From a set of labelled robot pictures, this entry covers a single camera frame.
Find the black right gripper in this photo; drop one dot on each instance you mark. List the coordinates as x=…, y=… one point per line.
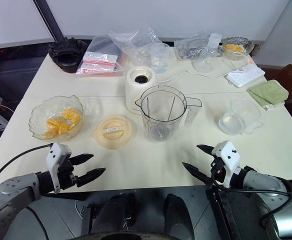
x=217, y=172

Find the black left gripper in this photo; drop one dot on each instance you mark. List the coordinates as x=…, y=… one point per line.
x=66, y=175

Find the yellow round lid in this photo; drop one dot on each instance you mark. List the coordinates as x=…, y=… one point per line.
x=113, y=131

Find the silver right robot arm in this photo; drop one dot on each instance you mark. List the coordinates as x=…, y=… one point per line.
x=268, y=185

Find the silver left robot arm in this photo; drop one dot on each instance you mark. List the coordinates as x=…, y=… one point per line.
x=13, y=195

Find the clear plastic measuring jug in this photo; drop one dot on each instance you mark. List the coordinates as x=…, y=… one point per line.
x=161, y=120

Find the white blender base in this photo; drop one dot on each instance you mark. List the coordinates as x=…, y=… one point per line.
x=132, y=87

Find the wavy clear glass bowl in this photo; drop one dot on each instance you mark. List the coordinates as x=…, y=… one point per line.
x=36, y=117

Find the green folded cloth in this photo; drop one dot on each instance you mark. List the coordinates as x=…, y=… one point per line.
x=268, y=93

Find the clear plastic cup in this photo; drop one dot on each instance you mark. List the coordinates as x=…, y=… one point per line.
x=204, y=63

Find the zip bag with pink packets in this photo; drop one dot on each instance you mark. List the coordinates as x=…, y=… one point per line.
x=98, y=60

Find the clear beaker with water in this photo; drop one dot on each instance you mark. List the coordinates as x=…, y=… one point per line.
x=159, y=58

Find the plastic bag with silver contents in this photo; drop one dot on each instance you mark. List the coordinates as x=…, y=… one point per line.
x=191, y=50

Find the glass bowl with orange pieces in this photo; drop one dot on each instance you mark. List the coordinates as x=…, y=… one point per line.
x=237, y=48

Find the clear plastic bottle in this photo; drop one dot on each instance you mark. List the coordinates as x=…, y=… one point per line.
x=214, y=42

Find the crumpled clear plastic bag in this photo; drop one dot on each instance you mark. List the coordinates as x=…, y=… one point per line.
x=131, y=42

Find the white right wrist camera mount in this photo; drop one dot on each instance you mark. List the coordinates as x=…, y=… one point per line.
x=229, y=160

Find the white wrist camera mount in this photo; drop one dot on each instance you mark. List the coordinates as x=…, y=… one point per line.
x=54, y=157
x=229, y=160

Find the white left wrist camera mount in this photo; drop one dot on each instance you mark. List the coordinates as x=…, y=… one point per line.
x=54, y=157

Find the black table frame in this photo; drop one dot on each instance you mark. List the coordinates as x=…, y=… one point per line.
x=218, y=212

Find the dark slanted post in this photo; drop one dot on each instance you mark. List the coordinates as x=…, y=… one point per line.
x=49, y=20

